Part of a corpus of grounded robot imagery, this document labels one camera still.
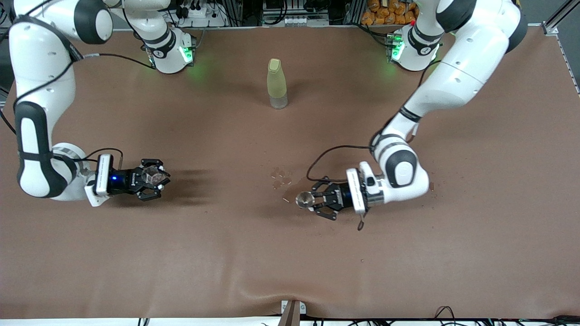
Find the brown liquid puddle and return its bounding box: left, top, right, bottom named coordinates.
left=282, top=179, right=303, bottom=203

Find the aluminium profile post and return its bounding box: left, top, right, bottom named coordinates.
left=278, top=300, right=307, bottom=326

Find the brown table mat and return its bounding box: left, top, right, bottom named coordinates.
left=0, top=25, right=580, bottom=320

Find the yellow-green bottle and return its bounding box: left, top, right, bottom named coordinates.
left=266, top=58, right=289, bottom=110

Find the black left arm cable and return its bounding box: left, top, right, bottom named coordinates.
left=307, top=145, right=377, bottom=182

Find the small clear glass cup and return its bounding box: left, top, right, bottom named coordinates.
left=141, top=166, right=166, bottom=187

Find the white socket box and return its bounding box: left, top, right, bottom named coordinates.
left=263, top=0, right=330, bottom=27

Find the aluminium frame profile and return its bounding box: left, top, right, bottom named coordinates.
left=544, top=0, right=580, bottom=36

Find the orange packets pile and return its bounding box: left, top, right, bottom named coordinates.
left=361, top=0, right=420, bottom=26

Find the white power strip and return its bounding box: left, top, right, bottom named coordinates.
left=174, top=0, right=227, bottom=28

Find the steel jigger measuring cup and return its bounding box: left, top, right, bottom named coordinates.
left=295, top=191, right=317, bottom=211

